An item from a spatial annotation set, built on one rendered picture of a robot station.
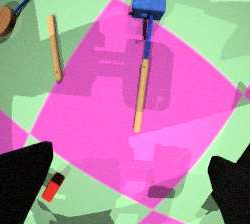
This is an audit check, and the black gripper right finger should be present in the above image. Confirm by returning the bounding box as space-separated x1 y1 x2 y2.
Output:
207 156 250 224

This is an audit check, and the blue cord with tan wooden stick end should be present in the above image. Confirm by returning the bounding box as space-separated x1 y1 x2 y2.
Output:
12 0 154 133

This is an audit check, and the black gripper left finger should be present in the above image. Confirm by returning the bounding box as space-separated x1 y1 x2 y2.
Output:
0 141 54 224

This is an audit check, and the round brown wooden button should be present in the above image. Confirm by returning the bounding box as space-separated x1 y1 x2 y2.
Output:
0 6 16 37

